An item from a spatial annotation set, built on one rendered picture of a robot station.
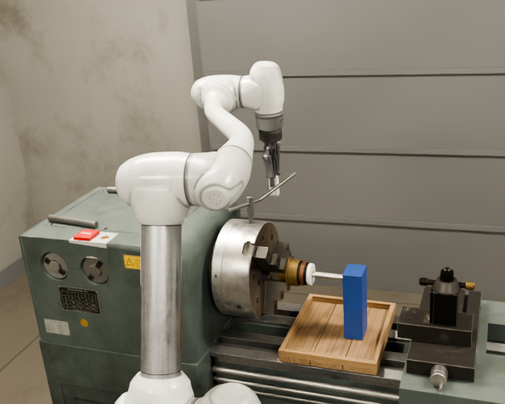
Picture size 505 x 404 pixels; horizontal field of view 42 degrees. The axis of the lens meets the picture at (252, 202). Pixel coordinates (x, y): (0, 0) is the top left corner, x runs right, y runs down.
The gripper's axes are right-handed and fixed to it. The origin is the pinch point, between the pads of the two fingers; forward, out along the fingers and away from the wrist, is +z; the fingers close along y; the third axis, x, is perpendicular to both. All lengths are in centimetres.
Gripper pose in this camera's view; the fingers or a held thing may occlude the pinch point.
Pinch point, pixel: (273, 185)
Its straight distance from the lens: 222.1
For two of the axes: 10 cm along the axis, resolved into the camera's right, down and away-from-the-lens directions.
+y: 3.3, -4.3, 8.4
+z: 0.8, 9.0, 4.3
